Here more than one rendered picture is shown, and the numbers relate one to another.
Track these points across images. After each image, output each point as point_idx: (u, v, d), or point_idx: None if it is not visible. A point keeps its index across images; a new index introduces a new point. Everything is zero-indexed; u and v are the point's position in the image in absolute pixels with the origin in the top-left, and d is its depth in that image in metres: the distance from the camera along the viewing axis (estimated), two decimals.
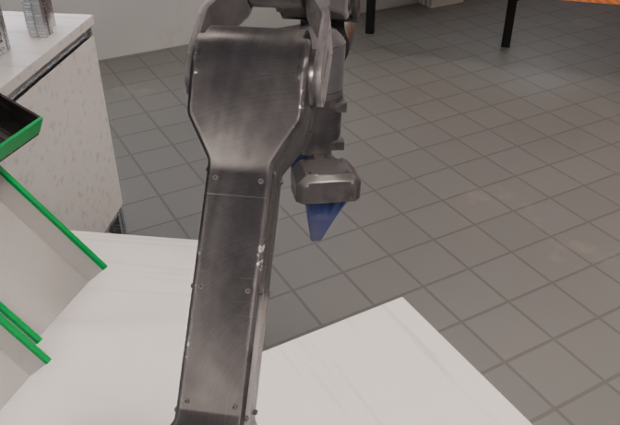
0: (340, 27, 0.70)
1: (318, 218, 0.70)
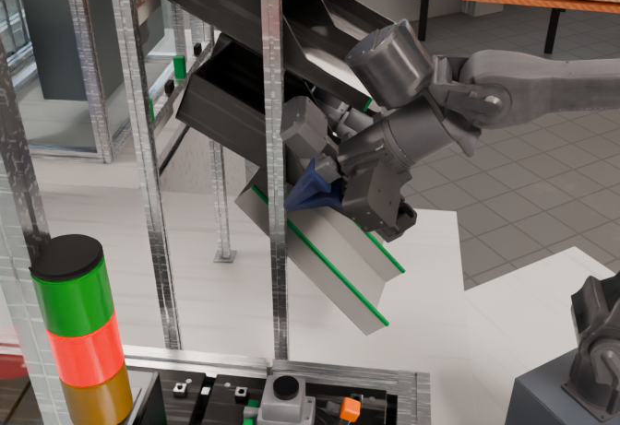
0: None
1: (315, 200, 0.75)
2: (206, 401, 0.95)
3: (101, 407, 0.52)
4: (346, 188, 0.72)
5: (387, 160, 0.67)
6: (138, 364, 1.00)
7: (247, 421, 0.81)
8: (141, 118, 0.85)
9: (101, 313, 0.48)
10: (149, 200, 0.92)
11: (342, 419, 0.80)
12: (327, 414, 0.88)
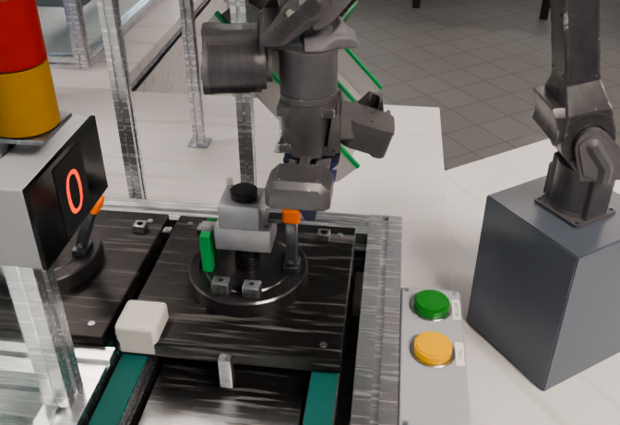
0: None
1: None
2: (168, 241, 0.91)
3: (20, 103, 0.48)
4: None
5: (339, 109, 0.68)
6: None
7: (205, 233, 0.77)
8: None
9: None
10: (107, 24, 0.88)
11: (287, 226, 0.76)
12: None
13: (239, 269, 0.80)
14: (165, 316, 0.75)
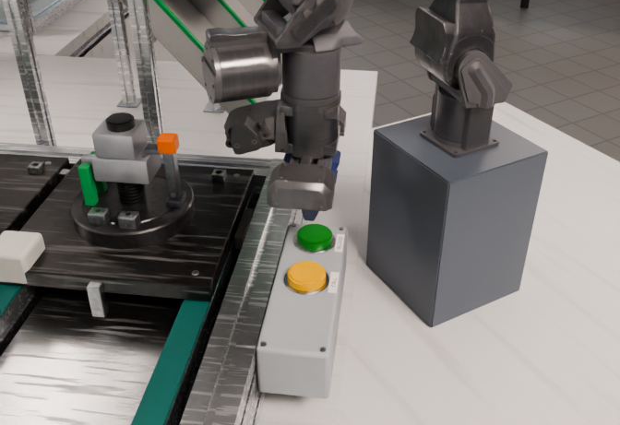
0: None
1: None
2: None
3: None
4: None
5: (280, 98, 0.70)
6: None
7: (84, 165, 0.77)
8: None
9: None
10: None
11: (164, 157, 0.75)
12: (183, 179, 0.84)
13: (122, 203, 0.79)
14: (40, 246, 0.74)
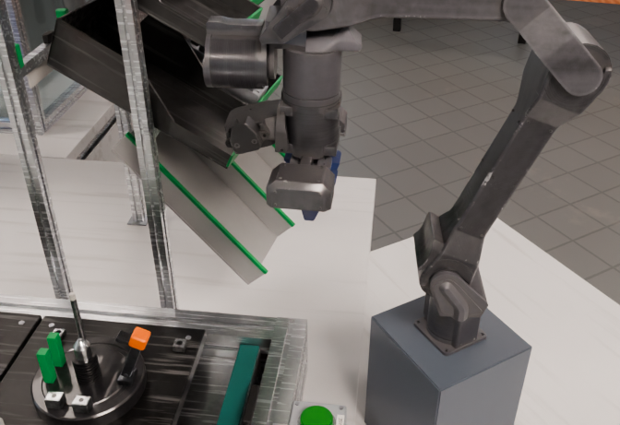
0: None
1: None
2: None
3: None
4: None
5: (280, 98, 0.70)
6: (22, 312, 1.01)
7: None
8: (5, 62, 0.86)
9: None
10: (23, 147, 0.93)
11: None
12: None
13: None
14: None
